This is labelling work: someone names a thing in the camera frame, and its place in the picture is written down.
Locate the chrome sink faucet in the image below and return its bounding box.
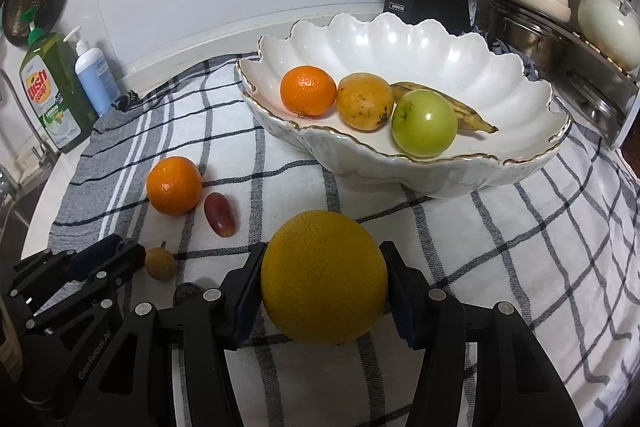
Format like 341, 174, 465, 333
1, 70, 60, 199

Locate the green dish soap bottle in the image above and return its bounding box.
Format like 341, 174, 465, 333
20, 8, 98, 153

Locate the cream ceramic pot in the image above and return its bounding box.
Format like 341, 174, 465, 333
577, 0, 640, 72

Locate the spotted small banana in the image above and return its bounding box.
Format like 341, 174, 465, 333
392, 81, 499, 134

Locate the glass pot lid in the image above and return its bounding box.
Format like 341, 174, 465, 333
566, 70, 624, 142

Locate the metal corner shelf rack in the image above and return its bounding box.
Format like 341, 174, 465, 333
472, 0, 639, 148

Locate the green apple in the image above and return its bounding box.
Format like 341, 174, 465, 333
392, 90, 458, 158

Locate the orange mandarin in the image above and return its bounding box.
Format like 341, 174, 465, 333
280, 65, 337, 117
146, 156, 202, 217

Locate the white scalloped fruit bowl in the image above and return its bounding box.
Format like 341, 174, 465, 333
238, 13, 572, 198

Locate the blue pump bottle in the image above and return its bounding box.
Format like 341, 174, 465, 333
63, 26, 120, 116

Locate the steel stock pot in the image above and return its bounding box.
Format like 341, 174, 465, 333
488, 2, 568, 74

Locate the hanging metal strainer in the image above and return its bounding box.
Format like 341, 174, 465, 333
2, 0, 43, 48

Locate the large yellow orange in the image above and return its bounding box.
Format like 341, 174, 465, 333
260, 210, 388, 345

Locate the small tan longan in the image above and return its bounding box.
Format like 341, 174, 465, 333
144, 242, 177, 282

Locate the yellow mango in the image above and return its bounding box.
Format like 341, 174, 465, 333
336, 72, 395, 132

